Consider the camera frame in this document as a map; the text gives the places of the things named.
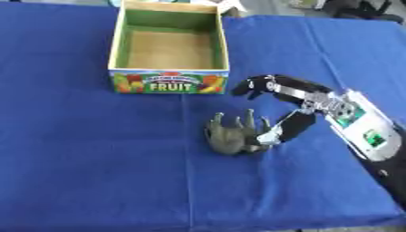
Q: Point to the grey toy animal figure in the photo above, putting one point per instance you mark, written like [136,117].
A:
[232,137]

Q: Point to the black tripod base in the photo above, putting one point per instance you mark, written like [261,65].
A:
[365,10]

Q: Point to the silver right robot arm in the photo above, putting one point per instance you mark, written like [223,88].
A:
[365,133]

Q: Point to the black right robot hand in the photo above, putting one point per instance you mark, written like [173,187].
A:
[296,87]

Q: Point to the cardboard box with green inside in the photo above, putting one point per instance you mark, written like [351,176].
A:
[170,48]

